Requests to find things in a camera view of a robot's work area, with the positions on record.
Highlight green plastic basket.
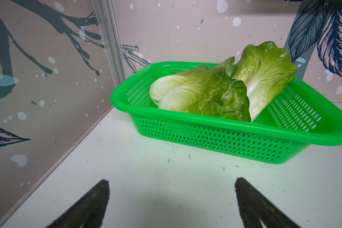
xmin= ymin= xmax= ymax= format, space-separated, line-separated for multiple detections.
xmin=111 ymin=62 xmax=342 ymax=164

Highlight chinese cabbage front dark leaves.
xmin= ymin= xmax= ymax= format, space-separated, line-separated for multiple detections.
xmin=158 ymin=77 xmax=251 ymax=123

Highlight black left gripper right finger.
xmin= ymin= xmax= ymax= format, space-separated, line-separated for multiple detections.
xmin=235 ymin=177 xmax=299 ymax=228

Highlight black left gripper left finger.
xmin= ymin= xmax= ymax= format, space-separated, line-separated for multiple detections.
xmin=48 ymin=180 xmax=110 ymax=228

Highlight chinese cabbage light green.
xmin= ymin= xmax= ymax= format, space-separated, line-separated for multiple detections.
xmin=233 ymin=41 xmax=299 ymax=121

